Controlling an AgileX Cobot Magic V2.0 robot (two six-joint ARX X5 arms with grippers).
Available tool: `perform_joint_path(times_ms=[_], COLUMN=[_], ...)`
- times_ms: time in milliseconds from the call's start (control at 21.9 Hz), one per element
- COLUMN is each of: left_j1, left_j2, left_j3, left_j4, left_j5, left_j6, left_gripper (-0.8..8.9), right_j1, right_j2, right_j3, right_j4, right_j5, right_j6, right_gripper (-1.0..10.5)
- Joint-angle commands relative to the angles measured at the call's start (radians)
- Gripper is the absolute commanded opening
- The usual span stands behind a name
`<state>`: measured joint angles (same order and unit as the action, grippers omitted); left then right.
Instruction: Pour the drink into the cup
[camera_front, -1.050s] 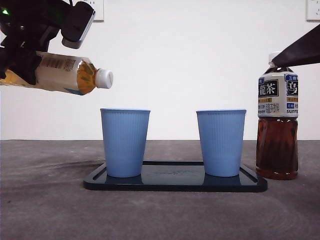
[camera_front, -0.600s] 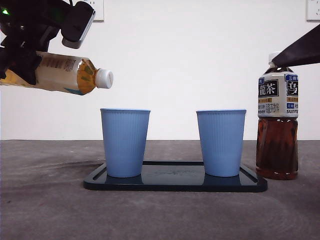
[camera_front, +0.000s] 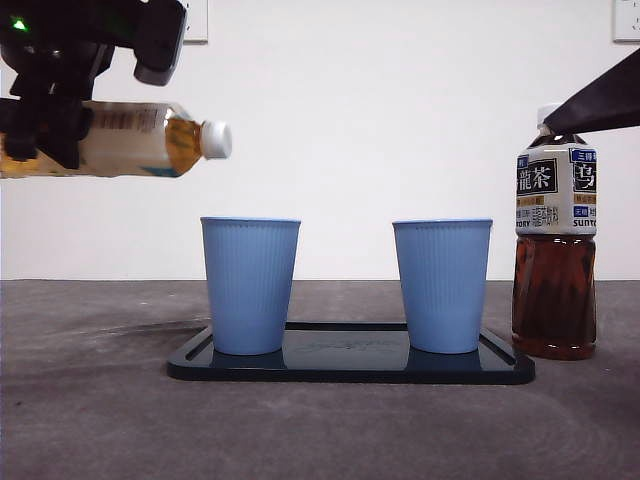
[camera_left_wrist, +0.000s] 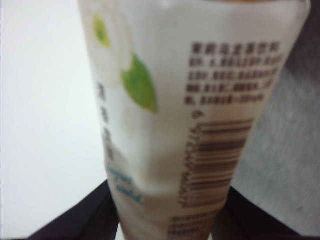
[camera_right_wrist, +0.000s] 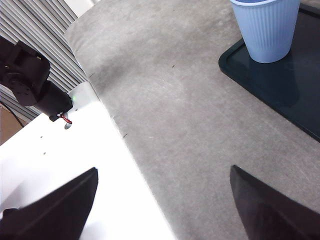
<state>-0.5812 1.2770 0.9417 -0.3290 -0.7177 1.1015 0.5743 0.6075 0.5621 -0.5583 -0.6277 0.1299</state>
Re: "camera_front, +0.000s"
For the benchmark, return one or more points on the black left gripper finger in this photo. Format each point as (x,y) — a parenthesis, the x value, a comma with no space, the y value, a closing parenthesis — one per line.
(62,130)

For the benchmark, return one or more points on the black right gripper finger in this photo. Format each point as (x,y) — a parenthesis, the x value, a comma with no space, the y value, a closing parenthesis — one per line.
(605,107)

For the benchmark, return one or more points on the dark oolong tea bottle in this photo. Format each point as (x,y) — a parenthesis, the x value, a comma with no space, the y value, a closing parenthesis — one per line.
(552,290)

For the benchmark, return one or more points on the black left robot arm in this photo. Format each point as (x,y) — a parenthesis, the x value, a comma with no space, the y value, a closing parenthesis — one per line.
(55,25)

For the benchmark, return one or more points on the blue ribbed cup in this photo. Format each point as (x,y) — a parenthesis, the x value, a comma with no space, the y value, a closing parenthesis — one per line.
(442,285)
(250,285)

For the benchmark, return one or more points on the dark blue tray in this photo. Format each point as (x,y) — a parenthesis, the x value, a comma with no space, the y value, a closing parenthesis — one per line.
(345,367)

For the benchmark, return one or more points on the white wall socket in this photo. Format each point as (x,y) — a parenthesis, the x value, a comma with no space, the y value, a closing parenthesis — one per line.
(627,20)
(196,22)

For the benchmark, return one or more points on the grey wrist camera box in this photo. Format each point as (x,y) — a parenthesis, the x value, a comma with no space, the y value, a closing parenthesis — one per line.
(160,45)

